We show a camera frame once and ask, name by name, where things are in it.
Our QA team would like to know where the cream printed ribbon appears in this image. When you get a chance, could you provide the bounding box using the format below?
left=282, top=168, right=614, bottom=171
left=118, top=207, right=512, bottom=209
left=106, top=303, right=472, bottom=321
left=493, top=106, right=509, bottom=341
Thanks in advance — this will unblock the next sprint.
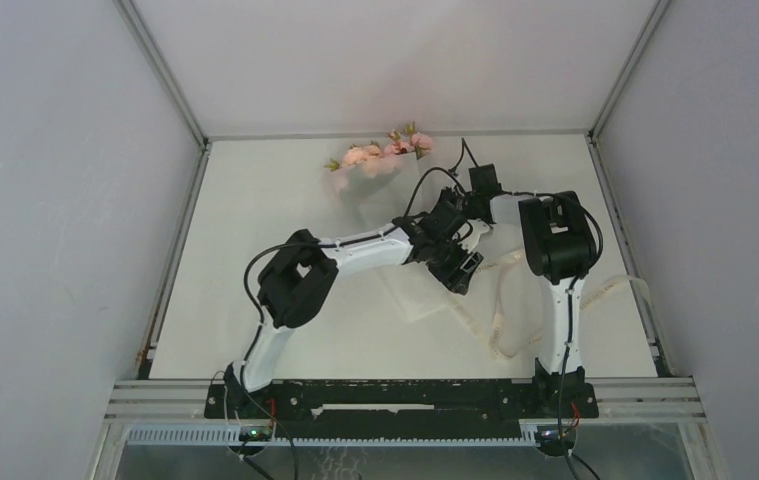
left=438, top=248, right=659, bottom=362

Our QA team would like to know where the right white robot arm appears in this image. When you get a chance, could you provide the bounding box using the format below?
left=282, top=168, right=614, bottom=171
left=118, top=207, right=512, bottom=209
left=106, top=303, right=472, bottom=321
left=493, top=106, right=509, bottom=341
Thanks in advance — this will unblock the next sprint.
left=438, top=165, right=603, bottom=416

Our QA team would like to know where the white slotted cable duct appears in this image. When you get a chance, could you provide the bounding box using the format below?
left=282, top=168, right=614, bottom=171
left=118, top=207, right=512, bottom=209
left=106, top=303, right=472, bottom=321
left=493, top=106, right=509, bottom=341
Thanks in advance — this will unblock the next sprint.
left=126, top=425, right=539, bottom=447

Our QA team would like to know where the pink fake flower stem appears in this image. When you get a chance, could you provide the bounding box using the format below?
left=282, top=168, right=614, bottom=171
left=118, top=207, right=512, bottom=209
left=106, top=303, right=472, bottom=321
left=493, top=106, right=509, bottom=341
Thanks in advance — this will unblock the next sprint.
left=323, top=142, right=385, bottom=172
left=383, top=130, right=415, bottom=157
left=403, top=122, right=434, bottom=159

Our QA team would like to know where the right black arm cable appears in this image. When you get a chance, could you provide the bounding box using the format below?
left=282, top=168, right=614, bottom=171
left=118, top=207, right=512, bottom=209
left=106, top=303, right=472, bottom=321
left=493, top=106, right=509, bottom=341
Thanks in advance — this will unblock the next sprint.
left=448, top=137, right=606, bottom=480

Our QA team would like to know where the right controller board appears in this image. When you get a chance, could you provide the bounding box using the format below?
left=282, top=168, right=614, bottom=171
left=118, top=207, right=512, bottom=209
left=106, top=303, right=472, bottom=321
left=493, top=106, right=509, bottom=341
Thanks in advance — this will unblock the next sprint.
left=535, top=429, right=571, bottom=444

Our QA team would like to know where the controller board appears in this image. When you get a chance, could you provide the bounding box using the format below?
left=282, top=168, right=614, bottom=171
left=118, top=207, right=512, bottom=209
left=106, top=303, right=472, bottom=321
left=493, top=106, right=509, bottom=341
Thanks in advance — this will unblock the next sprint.
left=535, top=429, right=571, bottom=444
left=239, top=428, right=273, bottom=444

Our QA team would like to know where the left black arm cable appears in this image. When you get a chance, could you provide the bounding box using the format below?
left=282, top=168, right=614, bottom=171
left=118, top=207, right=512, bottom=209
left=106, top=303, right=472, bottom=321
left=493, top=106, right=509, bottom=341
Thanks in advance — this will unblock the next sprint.
left=243, top=165, right=470, bottom=480

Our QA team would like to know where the translucent white wrapping paper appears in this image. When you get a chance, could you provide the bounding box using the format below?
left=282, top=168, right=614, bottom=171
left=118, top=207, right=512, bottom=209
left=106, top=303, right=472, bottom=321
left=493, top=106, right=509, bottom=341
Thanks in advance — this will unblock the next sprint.
left=331, top=153, right=446, bottom=322

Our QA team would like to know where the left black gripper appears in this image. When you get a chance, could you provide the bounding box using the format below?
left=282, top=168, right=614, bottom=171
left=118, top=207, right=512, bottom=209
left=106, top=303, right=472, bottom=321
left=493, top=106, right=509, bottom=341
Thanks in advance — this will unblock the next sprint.
left=426, top=233, right=482, bottom=294

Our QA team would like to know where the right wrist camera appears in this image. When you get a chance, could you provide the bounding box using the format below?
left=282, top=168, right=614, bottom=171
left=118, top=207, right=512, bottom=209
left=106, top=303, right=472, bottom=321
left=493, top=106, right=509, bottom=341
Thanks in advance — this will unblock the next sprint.
left=468, top=164, right=504, bottom=199

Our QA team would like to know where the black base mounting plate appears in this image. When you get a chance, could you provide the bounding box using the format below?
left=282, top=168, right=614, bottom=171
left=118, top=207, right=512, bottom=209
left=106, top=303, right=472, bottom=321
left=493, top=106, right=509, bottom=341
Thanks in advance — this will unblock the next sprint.
left=203, top=379, right=599, bottom=438

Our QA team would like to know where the left controller board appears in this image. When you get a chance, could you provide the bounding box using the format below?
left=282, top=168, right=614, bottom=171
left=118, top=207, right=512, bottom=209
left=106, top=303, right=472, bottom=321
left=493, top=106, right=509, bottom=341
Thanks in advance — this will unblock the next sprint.
left=239, top=428, right=273, bottom=444

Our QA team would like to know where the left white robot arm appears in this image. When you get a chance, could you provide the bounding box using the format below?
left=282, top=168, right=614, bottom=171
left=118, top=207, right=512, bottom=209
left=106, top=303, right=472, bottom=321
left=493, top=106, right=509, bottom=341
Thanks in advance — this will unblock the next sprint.
left=227, top=187, right=492, bottom=417

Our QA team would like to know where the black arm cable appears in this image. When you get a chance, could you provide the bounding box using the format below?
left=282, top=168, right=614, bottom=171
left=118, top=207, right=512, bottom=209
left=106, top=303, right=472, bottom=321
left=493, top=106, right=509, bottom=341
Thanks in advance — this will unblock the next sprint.
left=243, top=165, right=470, bottom=480
left=448, top=137, right=606, bottom=480

